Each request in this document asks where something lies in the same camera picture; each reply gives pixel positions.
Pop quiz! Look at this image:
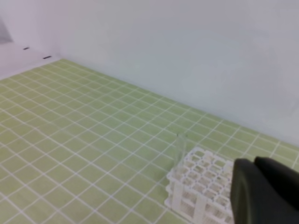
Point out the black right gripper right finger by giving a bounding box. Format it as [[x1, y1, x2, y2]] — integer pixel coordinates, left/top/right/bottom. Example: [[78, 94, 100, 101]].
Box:
[[254, 157, 299, 210]]

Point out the green grid tablecloth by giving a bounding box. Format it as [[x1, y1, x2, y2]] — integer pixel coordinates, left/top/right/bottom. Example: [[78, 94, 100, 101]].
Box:
[[0, 60, 299, 224]]

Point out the white plastic test tube rack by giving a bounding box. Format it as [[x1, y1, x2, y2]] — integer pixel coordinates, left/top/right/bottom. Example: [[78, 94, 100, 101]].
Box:
[[164, 147, 234, 224]]

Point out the clear glass test tube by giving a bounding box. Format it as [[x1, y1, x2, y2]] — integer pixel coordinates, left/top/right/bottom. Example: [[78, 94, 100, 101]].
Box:
[[174, 133, 187, 179]]

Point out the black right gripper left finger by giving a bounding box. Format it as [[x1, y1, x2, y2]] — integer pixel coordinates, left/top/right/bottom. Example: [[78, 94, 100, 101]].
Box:
[[230, 159, 299, 224]]

